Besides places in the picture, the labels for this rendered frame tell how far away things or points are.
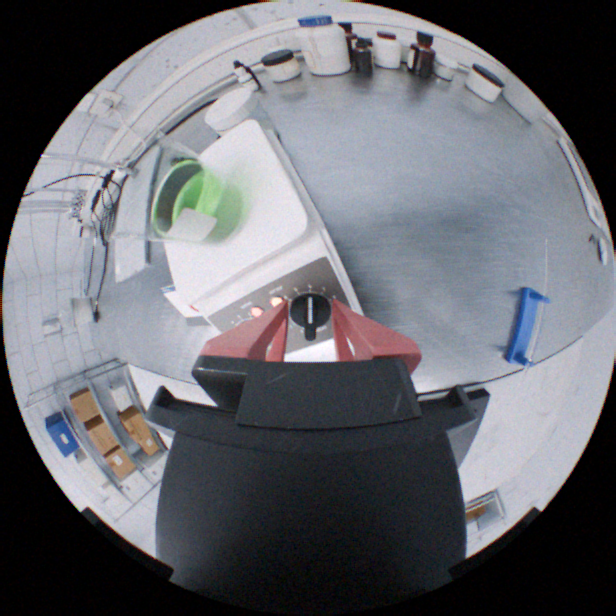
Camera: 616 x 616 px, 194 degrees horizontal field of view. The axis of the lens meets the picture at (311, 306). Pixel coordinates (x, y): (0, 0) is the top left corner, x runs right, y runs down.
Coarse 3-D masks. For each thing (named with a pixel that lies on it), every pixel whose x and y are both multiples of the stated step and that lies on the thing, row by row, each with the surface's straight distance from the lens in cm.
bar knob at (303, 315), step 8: (304, 296) 13; (312, 296) 13; (320, 296) 13; (296, 304) 13; (304, 304) 12; (312, 304) 12; (320, 304) 13; (328, 304) 13; (296, 312) 14; (304, 312) 12; (312, 312) 12; (320, 312) 14; (328, 312) 14; (296, 320) 14; (304, 320) 12; (312, 320) 12; (320, 320) 14; (304, 328) 13; (312, 328) 13; (304, 336) 14; (312, 336) 13
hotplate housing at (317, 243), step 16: (272, 144) 17; (288, 160) 16; (304, 192) 14; (320, 224) 12; (304, 240) 12; (320, 240) 12; (272, 256) 13; (288, 256) 12; (304, 256) 12; (320, 256) 12; (336, 256) 12; (256, 272) 13; (272, 272) 13; (288, 272) 12; (336, 272) 12; (224, 288) 15; (240, 288) 14; (256, 288) 13; (352, 288) 14; (208, 304) 16; (224, 304) 15; (352, 304) 14; (208, 320) 17
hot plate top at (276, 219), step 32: (256, 128) 16; (224, 160) 16; (256, 160) 14; (256, 192) 12; (288, 192) 11; (256, 224) 11; (288, 224) 11; (192, 256) 15; (224, 256) 12; (256, 256) 11; (192, 288) 15
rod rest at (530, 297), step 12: (528, 288) 29; (528, 300) 29; (540, 300) 29; (528, 312) 30; (516, 324) 29; (528, 324) 30; (516, 336) 29; (528, 336) 31; (516, 348) 29; (516, 360) 29
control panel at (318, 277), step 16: (304, 272) 12; (320, 272) 12; (272, 288) 13; (288, 288) 13; (304, 288) 13; (320, 288) 13; (336, 288) 13; (240, 304) 15; (256, 304) 14; (272, 304) 14; (288, 304) 14; (224, 320) 16; (240, 320) 16; (288, 336) 16; (320, 336) 16; (288, 352) 18
